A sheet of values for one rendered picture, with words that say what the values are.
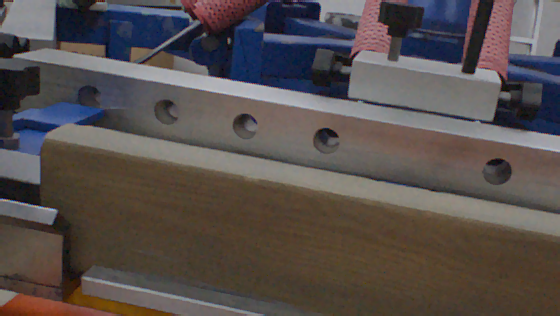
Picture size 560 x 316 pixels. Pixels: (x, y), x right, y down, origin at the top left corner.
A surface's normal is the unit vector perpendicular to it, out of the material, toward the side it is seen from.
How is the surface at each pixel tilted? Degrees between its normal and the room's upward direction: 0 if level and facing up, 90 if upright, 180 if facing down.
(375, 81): 90
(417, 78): 90
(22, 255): 90
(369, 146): 90
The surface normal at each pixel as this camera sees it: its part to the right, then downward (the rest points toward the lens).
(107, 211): -0.18, 0.30
